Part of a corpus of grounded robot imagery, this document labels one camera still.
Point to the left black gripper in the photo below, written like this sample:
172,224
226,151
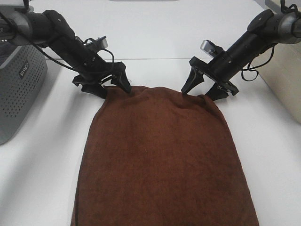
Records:
93,70

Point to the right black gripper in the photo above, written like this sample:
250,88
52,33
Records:
220,69

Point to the brown towel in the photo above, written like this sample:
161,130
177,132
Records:
156,157

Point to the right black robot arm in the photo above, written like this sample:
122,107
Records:
264,32

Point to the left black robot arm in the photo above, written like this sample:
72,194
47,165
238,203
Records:
20,26

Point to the beige plastic bin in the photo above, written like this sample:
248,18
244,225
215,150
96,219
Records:
283,75

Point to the grey perforated plastic basket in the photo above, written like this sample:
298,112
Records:
22,73

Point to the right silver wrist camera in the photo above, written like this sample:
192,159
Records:
210,48

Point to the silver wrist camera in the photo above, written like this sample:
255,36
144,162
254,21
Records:
210,48
96,45

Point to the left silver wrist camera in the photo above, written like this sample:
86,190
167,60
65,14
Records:
96,45

